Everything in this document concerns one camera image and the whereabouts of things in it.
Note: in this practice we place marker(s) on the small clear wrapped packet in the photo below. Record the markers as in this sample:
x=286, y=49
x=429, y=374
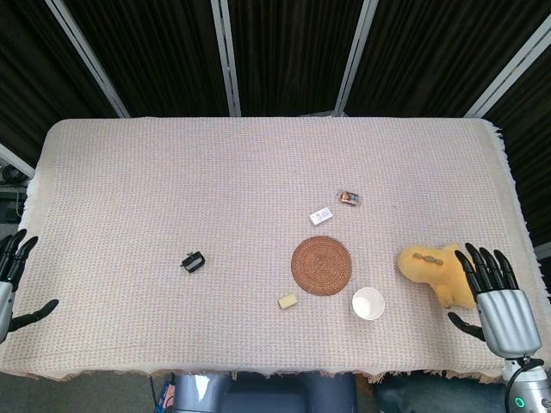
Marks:
x=348, y=198

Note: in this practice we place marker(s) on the round woven rattan coaster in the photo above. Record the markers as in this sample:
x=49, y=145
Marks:
x=321, y=265

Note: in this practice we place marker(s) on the small yellow sponge block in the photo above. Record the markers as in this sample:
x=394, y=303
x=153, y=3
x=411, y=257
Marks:
x=287, y=300

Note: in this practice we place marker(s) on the black binder clip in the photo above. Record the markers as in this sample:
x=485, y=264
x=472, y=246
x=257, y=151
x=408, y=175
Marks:
x=192, y=262

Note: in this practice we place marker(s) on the yellow plush toy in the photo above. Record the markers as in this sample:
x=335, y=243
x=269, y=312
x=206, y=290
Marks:
x=435, y=269

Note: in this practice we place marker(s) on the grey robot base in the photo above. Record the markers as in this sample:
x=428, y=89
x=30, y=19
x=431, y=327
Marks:
x=262, y=393

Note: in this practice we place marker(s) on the white paper cup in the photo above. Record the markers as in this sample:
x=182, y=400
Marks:
x=368, y=303

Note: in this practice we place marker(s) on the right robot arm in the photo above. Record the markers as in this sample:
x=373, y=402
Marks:
x=526, y=387

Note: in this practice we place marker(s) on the beige woven tablecloth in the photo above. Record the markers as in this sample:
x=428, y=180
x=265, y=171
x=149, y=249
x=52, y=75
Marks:
x=215, y=206

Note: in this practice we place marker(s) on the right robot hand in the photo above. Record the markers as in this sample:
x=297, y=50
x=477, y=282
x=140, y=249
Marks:
x=504, y=312

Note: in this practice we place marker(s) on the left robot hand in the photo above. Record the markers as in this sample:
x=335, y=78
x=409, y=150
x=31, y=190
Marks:
x=8, y=266

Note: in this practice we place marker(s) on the small white card box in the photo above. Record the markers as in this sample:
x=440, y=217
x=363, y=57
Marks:
x=320, y=216

